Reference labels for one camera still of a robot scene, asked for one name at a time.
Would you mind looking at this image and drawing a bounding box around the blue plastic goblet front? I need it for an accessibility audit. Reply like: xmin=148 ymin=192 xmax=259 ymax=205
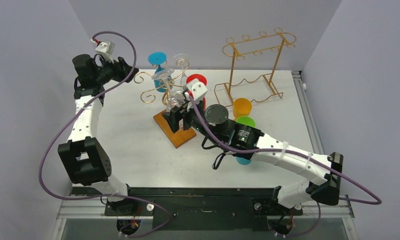
xmin=236 ymin=157 xmax=252 ymax=166

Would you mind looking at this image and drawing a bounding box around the patterned clear glass goblet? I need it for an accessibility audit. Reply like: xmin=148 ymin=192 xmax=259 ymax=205
xmin=172 ymin=90 xmax=186 ymax=107

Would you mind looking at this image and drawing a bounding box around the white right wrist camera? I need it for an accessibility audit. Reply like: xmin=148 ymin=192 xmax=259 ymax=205
xmin=185 ymin=81 xmax=208 ymax=102

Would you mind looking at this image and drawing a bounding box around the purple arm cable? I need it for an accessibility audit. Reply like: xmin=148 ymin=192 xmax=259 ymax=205
xmin=186 ymin=92 xmax=383 ymax=239
xmin=38 ymin=30 xmax=173 ymax=239

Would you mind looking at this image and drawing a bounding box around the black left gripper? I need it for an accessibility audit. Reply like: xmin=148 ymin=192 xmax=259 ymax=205
xmin=93 ymin=54 xmax=138 ymax=86

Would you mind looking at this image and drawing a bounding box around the small clear wine glass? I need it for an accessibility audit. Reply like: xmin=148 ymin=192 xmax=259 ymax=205
xmin=152 ymin=68 xmax=180 ymax=112

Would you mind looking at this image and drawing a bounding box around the clear champagne flute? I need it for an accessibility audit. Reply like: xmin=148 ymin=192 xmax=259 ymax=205
xmin=173 ymin=53 xmax=190 ymax=86

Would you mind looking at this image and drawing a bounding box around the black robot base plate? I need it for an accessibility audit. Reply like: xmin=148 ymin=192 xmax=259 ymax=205
xmin=104 ymin=187 xmax=303 ymax=231

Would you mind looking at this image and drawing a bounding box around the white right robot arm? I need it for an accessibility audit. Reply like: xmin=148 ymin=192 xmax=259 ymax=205
xmin=162 ymin=102 xmax=343 ymax=214

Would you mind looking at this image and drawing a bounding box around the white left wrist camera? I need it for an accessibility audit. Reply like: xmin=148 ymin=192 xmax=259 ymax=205
xmin=90 ymin=39 xmax=115 ymax=63

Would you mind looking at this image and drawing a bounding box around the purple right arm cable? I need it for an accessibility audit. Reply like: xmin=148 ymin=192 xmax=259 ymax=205
xmin=186 ymin=92 xmax=383 ymax=239

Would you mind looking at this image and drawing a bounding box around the green plastic goblet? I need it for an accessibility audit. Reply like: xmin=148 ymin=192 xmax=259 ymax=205
xmin=236 ymin=116 xmax=256 ymax=128

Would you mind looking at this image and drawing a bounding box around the blue plastic goblet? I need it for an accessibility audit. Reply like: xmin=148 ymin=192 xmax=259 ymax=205
xmin=236 ymin=157 xmax=252 ymax=166
xmin=148 ymin=51 xmax=167 ymax=93

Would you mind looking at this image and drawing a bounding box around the gold spiral rack wooden base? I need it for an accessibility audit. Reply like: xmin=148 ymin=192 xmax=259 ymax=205
xmin=135 ymin=54 xmax=196 ymax=148

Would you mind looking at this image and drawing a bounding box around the orange plastic goblet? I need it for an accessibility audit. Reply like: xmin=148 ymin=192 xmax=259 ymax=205
xmin=233 ymin=98 xmax=252 ymax=119

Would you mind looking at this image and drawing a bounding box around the gold rectangular wire glass rack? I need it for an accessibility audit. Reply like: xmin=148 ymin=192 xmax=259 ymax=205
xmin=213 ymin=27 xmax=298 ymax=107

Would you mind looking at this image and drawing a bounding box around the red plastic goblet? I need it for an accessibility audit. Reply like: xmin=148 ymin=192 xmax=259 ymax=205
xmin=184 ymin=73 xmax=208 ymax=104

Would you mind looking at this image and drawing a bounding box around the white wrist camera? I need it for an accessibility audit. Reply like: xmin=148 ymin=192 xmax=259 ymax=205
xmin=185 ymin=81 xmax=208 ymax=102
xmin=90 ymin=39 xmax=115 ymax=63

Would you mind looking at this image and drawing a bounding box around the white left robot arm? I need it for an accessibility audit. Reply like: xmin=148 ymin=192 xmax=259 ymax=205
xmin=57 ymin=54 xmax=139 ymax=215

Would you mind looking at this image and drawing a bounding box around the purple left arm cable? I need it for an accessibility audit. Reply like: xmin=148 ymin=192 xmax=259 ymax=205
xmin=38 ymin=30 xmax=173 ymax=239

